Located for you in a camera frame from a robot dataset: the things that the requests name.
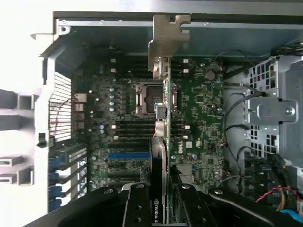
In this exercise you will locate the metal disk bay cage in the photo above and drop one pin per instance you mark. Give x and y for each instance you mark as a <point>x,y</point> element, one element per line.
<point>279,113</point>

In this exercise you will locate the open black PC case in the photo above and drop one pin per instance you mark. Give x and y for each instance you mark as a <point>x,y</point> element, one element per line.
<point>106,37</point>

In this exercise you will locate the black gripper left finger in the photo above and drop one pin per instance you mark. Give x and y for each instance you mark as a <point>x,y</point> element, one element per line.
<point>137,208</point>

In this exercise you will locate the green Dell motherboard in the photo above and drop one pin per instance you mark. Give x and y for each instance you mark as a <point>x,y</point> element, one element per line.
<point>203,113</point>

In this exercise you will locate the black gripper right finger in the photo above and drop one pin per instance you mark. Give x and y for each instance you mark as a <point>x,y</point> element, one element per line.
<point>194,208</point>

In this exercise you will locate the silver coin cell battery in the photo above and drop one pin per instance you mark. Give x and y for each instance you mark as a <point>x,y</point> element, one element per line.
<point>210,75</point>

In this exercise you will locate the metal CPU socket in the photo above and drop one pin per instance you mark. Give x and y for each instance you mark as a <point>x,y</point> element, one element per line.
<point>142,99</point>

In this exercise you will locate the blue expansion slot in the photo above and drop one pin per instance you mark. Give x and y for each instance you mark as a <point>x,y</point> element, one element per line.
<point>127,155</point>

